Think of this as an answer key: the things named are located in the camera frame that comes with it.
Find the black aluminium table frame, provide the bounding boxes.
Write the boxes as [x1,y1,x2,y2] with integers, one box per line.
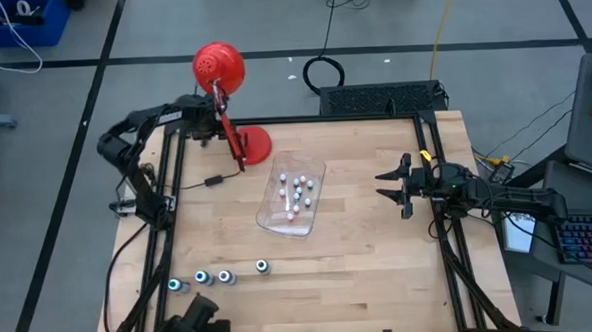
[91,105,522,332]

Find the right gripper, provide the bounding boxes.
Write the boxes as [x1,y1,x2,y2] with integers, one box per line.
[374,150,450,222]

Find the yellow cable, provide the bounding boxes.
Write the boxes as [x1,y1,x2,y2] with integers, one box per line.
[425,0,464,81]

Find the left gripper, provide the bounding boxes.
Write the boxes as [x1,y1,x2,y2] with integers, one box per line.
[179,92,229,148]

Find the black bulky device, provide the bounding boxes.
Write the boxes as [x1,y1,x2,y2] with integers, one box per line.
[145,291,233,332]

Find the blue storage bin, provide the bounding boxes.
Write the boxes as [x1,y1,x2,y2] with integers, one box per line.
[0,0,74,50]

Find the black perforated computer case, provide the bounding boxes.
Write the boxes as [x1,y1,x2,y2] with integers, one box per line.
[317,78,450,118]

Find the grey desk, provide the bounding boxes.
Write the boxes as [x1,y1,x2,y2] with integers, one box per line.
[559,51,592,178]
[525,158,592,302]

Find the black keyboard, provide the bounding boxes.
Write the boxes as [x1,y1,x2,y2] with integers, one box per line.
[552,212,592,269]

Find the clear plastic bin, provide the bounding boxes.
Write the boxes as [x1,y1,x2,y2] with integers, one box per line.
[251,149,330,240]

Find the red desk lamp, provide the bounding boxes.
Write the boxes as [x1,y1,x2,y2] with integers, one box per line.
[190,38,274,174]

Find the black coiled cable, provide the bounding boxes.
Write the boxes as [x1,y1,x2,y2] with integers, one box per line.
[298,0,377,98]

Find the white printed paper sheet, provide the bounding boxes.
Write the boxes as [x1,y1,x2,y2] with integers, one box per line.
[500,210,539,255]

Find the black lamp power cord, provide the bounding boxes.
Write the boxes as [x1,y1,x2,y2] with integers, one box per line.
[168,170,246,192]

